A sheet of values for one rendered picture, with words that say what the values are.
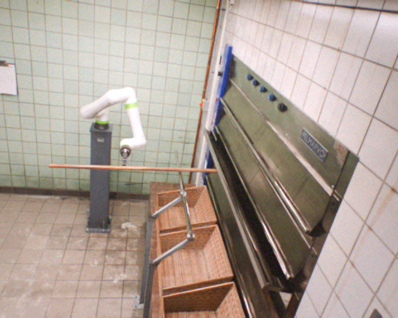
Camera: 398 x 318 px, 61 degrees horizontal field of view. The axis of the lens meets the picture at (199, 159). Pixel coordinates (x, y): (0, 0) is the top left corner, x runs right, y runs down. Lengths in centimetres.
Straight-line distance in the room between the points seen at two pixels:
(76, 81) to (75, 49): 33
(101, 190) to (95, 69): 128
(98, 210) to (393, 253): 312
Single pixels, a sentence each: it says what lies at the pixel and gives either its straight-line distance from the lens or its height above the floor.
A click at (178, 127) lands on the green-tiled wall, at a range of 400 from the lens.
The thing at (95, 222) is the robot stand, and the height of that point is 11.
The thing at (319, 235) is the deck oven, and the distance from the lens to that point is 145.
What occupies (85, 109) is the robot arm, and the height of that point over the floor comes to 143.
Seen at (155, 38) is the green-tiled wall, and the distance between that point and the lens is 373.
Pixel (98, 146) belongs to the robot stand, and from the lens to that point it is 341.
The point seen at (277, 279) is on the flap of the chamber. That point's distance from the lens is 167.
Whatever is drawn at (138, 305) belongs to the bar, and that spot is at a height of 1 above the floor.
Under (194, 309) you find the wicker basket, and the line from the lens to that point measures 249.
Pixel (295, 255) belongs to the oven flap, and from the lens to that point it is 163.
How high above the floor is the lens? 251
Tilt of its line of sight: 26 degrees down
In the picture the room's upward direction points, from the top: 10 degrees clockwise
